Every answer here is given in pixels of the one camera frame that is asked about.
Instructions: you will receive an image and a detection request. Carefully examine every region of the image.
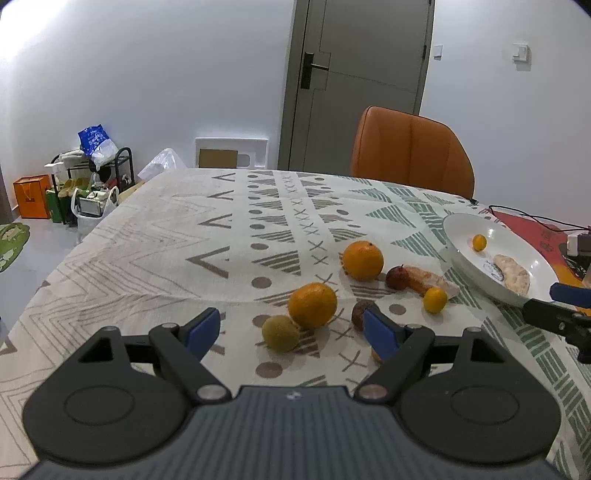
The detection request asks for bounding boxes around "patterned tablecloth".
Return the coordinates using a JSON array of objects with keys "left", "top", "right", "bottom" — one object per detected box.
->
[{"left": 0, "top": 168, "right": 591, "bottom": 480}]

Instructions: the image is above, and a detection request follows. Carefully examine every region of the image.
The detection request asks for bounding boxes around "green paper bag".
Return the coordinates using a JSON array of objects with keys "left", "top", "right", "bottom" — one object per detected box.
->
[{"left": 45, "top": 187, "right": 68, "bottom": 223}]

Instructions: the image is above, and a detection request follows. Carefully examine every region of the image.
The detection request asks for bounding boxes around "dark red round fruit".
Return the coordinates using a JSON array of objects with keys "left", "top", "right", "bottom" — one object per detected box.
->
[{"left": 351, "top": 300, "right": 376, "bottom": 332}]

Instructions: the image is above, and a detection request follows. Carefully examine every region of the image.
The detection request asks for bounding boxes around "white charger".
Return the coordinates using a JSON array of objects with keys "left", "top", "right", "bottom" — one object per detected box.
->
[{"left": 566, "top": 233, "right": 591, "bottom": 257}]

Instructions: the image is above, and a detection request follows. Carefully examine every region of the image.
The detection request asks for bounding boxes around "blue and white plastic bag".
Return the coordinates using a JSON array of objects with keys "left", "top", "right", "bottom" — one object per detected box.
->
[{"left": 78, "top": 124, "right": 118, "bottom": 167}]

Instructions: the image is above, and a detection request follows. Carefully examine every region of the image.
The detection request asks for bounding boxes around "orange chair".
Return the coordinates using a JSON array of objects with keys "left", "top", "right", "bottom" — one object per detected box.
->
[{"left": 350, "top": 106, "right": 476, "bottom": 200}]

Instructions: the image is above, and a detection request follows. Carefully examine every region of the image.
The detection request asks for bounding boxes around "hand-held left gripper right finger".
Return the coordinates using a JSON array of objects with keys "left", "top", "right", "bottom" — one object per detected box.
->
[{"left": 353, "top": 305, "right": 502, "bottom": 402}]

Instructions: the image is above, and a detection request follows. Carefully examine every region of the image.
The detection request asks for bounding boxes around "white plate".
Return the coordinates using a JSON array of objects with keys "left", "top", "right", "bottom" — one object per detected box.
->
[{"left": 442, "top": 213, "right": 560, "bottom": 308}]

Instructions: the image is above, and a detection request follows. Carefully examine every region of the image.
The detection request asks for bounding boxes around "clear plastic bag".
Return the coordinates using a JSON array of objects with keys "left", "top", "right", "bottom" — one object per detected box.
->
[{"left": 137, "top": 148, "right": 188, "bottom": 182}]

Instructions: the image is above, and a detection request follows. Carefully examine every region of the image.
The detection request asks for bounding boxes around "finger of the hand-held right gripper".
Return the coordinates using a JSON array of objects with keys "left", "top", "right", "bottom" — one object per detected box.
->
[
  {"left": 523, "top": 298, "right": 591, "bottom": 365},
  {"left": 549, "top": 282, "right": 591, "bottom": 306}
]

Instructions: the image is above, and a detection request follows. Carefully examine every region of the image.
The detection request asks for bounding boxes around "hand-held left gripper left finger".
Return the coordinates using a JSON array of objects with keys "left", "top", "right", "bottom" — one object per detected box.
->
[{"left": 78, "top": 307, "right": 232, "bottom": 404}]

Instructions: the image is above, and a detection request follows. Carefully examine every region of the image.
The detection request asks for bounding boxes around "black metal rack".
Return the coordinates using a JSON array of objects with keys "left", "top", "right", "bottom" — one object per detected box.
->
[{"left": 55, "top": 147, "right": 136, "bottom": 227}]

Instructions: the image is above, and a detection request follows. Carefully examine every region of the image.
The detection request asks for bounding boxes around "green rug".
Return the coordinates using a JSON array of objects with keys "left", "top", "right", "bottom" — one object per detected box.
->
[{"left": 0, "top": 222, "right": 31, "bottom": 273}]

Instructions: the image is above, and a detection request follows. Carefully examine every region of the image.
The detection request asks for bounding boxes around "brown cardboard sheet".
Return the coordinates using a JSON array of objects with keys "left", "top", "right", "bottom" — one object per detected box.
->
[{"left": 198, "top": 148, "right": 238, "bottom": 169}]

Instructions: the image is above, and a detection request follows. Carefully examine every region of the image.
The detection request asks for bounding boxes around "peeled pomelo piece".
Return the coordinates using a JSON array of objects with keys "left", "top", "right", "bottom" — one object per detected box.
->
[
  {"left": 406, "top": 265, "right": 460, "bottom": 298},
  {"left": 493, "top": 254, "right": 531, "bottom": 294}
]

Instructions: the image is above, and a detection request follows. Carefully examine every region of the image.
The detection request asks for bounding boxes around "large orange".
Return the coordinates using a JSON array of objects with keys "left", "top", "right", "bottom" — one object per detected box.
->
[
  {"left": 342, "top": 241, "right": 385, "bottom": 281},
  {"left": 288, "top": 282, "right": 338, "bottom": 329}
]

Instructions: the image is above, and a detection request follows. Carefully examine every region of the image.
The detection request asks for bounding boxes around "wrinkled red apple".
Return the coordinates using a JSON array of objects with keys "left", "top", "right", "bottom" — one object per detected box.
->
[{"left": 385, "top": 264, "right": 411, "bottom": 291}]

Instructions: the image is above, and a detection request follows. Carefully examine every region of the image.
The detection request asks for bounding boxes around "black cable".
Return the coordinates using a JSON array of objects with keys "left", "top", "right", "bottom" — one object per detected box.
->
[{"left": 488, "top": 204, "right": 591, "bottom": 232}]

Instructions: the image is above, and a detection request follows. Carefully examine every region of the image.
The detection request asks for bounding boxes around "orange paper bag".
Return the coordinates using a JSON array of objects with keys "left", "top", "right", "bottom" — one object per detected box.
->
[{"left": 12, "top": 174, "right": 52, "bottom": 220}]

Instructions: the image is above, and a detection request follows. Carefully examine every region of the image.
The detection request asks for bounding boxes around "black door handle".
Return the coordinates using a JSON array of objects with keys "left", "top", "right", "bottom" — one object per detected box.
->
[{"left": 300, "top": 52, "right": 331, "bottom": 90}]

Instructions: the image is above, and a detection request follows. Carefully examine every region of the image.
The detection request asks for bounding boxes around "grey door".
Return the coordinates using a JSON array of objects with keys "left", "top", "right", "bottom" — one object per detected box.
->
[{"left": 277, "top": 0, "right": 435, "bottom": 172}]

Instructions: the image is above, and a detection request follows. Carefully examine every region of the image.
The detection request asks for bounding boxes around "brownish green kiwi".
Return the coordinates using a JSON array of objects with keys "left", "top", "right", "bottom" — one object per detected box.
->
[{"left": 262, "top": 315, "right": 301, "bottom": 354}]

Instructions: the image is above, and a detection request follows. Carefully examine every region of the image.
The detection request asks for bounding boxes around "white foam packaging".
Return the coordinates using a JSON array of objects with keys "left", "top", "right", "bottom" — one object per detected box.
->
[{"left": 194, "top": 137, "right": 269, "bottom": 171}]

